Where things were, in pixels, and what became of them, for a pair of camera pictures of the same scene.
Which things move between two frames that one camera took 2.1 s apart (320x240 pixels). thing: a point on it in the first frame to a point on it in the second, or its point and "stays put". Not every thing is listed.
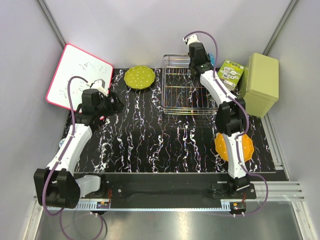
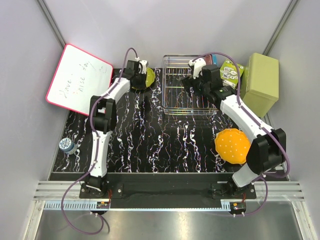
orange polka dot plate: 247,146 stays put
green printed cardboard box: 229,73 stays put
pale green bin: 261,84 stays put
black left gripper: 114,103 to 137,81
